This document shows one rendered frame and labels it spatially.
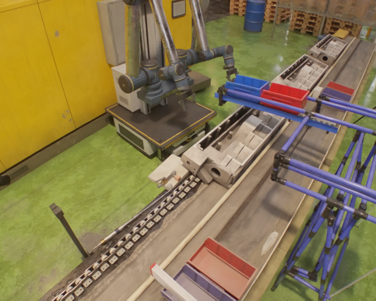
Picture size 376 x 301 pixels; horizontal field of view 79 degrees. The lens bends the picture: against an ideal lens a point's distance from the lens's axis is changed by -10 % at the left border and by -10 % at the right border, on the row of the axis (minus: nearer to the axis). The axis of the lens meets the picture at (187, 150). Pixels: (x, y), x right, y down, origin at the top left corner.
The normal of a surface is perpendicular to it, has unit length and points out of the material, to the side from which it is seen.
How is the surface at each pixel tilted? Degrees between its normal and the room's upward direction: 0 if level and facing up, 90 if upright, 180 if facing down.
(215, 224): 0
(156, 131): 0
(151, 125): 0
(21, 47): 90
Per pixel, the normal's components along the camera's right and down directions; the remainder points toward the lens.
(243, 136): 0.13, -0.67
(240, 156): -0.20, -0.32
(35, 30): 0.78, 0.42
